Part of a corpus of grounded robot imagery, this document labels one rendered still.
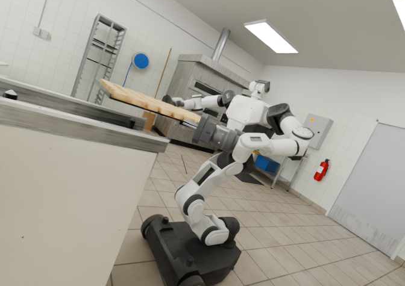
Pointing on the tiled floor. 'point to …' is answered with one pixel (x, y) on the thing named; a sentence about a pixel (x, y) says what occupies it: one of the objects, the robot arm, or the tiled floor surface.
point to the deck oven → (168, 128)
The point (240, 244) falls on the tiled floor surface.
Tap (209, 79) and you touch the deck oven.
